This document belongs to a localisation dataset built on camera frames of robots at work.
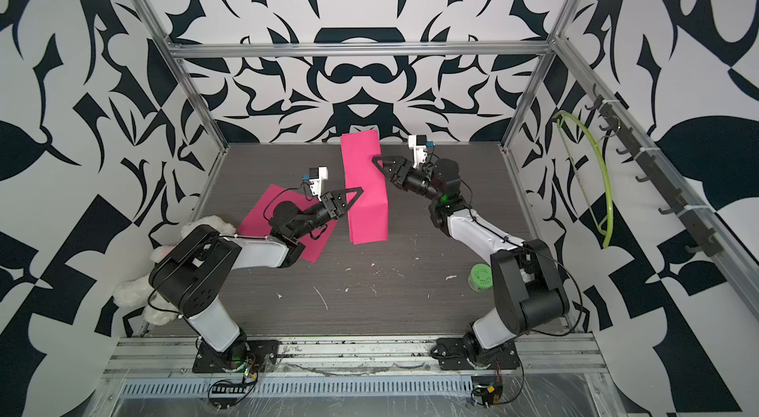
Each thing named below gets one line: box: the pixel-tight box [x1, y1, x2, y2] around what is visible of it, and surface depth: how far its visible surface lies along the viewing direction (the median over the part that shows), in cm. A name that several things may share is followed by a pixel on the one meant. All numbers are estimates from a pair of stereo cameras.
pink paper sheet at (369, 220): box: [339, 129, 389, 246], surface depth 79 cm
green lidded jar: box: [467, 262, 494, 293], surface depth 85 cm
